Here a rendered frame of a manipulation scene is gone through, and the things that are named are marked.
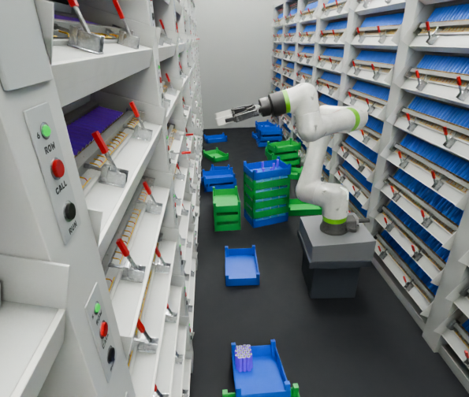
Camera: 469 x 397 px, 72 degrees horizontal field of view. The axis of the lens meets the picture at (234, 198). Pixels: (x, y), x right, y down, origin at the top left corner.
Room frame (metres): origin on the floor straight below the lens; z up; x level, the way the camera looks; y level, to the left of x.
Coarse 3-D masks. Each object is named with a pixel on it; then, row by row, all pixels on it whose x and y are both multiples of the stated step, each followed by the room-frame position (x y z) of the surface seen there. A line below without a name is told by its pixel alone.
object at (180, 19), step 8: (176, 16) 2.31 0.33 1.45; (184, 32) 2.34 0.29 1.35; (184, 48) 2.32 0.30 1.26; (184, 56) 2.32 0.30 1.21; (184, 64) 2.32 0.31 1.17; (184, 88) 2.31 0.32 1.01; (184, 96) 2.31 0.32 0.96; (192, 136) 2.32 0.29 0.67; (192, 144) 2.32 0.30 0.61; (192, 152) 2.32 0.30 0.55
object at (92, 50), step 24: (48, 0) 0.76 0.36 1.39; (72, 0) 0.49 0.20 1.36; (48, 24) 0.31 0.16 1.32; (72, 24) 0.57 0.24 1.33; (96, 24) 0.73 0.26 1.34; (120, 24) 0.91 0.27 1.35; (144, 24) 0.92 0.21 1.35; (48, 48) 0.31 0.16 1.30; (72, 48) 0.47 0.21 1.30; (96, 48) 0.48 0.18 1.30; (120, 48) 0.66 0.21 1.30; (144, 48) 0.84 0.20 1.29; (72, 72) 0.37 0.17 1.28; (96, 72) 0.45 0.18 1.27; (120, 72) 0.59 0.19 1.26; (72, 96) 0.37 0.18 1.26
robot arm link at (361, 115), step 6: (348, 108) 1.54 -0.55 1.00; (354, 108) 1.56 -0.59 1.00; (360, 108) 1.58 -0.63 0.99; (354, 114) 1.50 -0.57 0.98; (360, 114) 1.54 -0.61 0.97; (366, 114) 1.57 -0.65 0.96; (360, 120) 1.52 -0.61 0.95; (366, 120) 1.57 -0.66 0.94; (354, 126) 1.49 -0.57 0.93; (360, 126) 1.55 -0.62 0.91
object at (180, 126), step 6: (174, 120) 1.61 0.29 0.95; (168, 126) 1.59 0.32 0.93; (174, 126) 1.59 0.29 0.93; (180, 126) 1.61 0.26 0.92; (180, 132) 1.58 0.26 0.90; (174, 144) 1.37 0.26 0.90; (180, 144) 1.39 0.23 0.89; (174, 150) 1.29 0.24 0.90; (174, 162) 1.15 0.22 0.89; (174, 168) 1.01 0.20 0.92
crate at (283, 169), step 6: (246, 162) 2.28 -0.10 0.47; (258, 162) 2.33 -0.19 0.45; (264, 162) 2.35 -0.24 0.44; (270, 162) 2.37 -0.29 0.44; (276, 162) 2.38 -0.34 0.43; (282, 162) 2.32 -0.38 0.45; (246, 168) 2.24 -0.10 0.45; (252, 168) 2.32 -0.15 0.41; (258, 168) 2.33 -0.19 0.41; (276, 168) 2.33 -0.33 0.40; (282, 168) 2.32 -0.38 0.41; (288, 168) 2.20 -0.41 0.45; (252, 174) 2.12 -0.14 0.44; (258, 174) 2.12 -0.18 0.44; (264, 174) 2.13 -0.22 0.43; (270, 174) 2.15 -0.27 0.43; (276, 174) 2.16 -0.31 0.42; (282, 174) 2.18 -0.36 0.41; (288, 174) 2.20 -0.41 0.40
